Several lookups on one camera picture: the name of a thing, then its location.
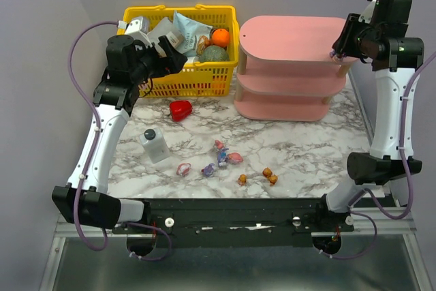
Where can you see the green toy melon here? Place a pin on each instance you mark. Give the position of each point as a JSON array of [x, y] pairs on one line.
[[214, 53]]

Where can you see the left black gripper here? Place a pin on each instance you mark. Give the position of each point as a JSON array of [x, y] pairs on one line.
[[165, 54]]

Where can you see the pink bunny toy standing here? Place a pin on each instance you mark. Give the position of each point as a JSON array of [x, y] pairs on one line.
[[218, 145]]

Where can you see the purple bunny toy with cake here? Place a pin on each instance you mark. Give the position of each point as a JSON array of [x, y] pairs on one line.
[[335, 57]]

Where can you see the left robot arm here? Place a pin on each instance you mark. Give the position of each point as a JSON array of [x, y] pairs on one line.
[[84, 200]]

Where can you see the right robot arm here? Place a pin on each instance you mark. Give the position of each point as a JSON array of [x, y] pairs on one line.
[[396, 70]]

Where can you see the purple bunny toy blue bow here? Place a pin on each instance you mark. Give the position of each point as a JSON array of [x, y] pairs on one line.
[[208, 170]]

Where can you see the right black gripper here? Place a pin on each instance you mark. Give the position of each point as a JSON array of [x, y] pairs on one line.
[[345, 36]]

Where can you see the orange bear toy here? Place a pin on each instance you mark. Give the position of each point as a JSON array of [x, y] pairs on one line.
[[273, 179], [267, 172], [242, 180]]

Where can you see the pink three-tier shelf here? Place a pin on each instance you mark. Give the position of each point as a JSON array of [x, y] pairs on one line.
[[285, 71]]

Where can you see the grey paper pouch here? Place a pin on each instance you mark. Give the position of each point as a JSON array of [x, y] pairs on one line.
[[165, 27]]

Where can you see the orange toy fruit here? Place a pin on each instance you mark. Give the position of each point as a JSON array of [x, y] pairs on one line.
[[221, 37]]

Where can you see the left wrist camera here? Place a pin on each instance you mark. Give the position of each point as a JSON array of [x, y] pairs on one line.
[[137, 28]]

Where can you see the yellow plastic shopping basket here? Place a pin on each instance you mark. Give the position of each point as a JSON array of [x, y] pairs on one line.
[[209, 79]]

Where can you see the pink white toy figure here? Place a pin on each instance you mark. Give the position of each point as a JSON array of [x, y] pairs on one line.
[[183, 169]]

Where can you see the light blue cassava chips bag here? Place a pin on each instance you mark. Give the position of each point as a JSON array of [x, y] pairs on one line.
[[196, 35]]

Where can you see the pink toy figure lying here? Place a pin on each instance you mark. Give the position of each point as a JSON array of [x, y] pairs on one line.
[[234, 158]]

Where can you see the white bottle black cap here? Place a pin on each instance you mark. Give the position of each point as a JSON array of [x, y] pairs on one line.
[[154, 145]]

